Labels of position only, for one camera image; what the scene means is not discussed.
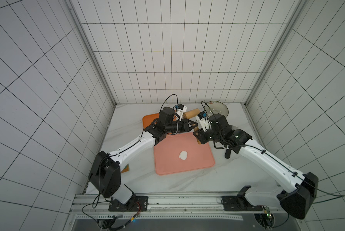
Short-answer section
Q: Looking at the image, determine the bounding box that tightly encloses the white dough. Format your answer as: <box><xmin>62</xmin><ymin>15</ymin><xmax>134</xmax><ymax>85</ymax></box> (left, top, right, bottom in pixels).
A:
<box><xmin>179</xmin><ymin>151</ymin><xmax>188</xmax><ymax>160</ymax></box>

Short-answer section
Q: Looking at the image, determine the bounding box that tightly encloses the black handled metal scraper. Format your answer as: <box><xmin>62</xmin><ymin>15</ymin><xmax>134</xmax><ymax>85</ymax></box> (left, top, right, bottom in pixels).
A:
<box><xmin>224</xmin><ymin>146</ymin><xmax>232</xmax><ymax>159</ymax></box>

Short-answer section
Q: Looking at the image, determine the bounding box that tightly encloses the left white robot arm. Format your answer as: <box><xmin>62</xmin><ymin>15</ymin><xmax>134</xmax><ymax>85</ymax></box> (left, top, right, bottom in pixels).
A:
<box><xmin>88</xmin><ymin>104</ymin><xmax>200</xmax><ymax>205</ymax></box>

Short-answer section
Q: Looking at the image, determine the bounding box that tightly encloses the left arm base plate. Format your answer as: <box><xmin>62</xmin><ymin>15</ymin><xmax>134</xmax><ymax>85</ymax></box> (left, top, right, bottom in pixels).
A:
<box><xmin>109</xmin><ymin>195</ymin><xmax>148</xmax><ymax>212</ymax></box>

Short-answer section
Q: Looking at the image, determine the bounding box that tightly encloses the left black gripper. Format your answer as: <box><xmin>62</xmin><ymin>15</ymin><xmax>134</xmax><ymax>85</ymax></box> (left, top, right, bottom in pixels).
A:
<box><xmin>166</xmin><ymin>119</ymin><xmax>198</xmax><ymax>133</ymax></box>

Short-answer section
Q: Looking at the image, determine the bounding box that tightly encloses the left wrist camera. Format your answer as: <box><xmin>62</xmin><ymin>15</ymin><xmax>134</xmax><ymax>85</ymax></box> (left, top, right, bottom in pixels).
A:
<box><xmin>173</xmin><ymin>104</ymin><xmax>187</xmax><ymax>121</ymax></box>

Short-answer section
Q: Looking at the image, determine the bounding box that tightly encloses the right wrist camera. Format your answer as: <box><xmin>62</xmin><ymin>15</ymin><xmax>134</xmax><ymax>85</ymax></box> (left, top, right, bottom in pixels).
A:
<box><xmin>196</xmin><ymin>111</ymin><xmax>211</xmax><ymax>132</ymax></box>

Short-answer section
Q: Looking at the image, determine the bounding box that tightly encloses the pink silicone mat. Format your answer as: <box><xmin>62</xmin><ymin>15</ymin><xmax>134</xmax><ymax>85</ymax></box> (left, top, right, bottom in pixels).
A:
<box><xmin>154</xmin><ymin>133</ymin><xmax>215</xmax><ymax>176</ymax></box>

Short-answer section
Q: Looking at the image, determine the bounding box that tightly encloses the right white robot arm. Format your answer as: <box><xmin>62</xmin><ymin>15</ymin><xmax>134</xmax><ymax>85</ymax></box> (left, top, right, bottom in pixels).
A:
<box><xmin>193</xmin><ymin>114</ymin><xmax>319</xmax><ymax>219</ymax></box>

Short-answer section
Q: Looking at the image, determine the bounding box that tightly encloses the green orange flour packet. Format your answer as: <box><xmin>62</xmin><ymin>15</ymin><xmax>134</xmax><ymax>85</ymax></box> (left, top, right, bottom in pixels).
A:
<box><xmin>121</xmin><ymin>164</ymin><xmax>130</xmax><ymax>173</ymax></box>

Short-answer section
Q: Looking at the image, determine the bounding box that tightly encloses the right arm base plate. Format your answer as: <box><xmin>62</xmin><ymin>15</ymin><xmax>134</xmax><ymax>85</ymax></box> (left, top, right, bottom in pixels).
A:
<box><xmin>221</xmin><ymin>185</ymin><xmax>263</xmax><ymax>212</ymax></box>

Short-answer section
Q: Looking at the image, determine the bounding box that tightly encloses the wooden dough roller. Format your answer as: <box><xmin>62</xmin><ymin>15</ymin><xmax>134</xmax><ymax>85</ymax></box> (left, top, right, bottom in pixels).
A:
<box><xmin>183</xmin><ymin>108</ymin><xmax>200</xmax><ymax>119</ymax></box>

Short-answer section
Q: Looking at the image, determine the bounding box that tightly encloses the orange silicone mat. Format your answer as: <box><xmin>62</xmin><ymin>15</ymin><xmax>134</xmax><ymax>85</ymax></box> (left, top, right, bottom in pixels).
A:
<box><xmin>142</xmin><ymin>113</ymin><xmax>159</xmax><ymax>128</ymax></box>

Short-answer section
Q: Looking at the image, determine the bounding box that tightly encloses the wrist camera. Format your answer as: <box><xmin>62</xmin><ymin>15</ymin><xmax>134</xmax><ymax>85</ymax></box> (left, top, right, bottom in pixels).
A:
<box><xmin>173</xmin><ymin>104</ymin><xmax>187</xmax><ymax>121</ymax></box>
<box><xmin>196</xmin><ymin>111</ymin><xmax>211</xmax><ymax>132</ymax></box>

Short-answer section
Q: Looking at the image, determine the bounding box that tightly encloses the aluminium mounting rail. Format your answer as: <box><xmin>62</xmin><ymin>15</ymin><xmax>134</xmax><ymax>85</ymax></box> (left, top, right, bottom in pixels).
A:
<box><xmin>64</xmin><ymin>192</ymin><xmax>308</xmax><ymax>231</ymax></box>

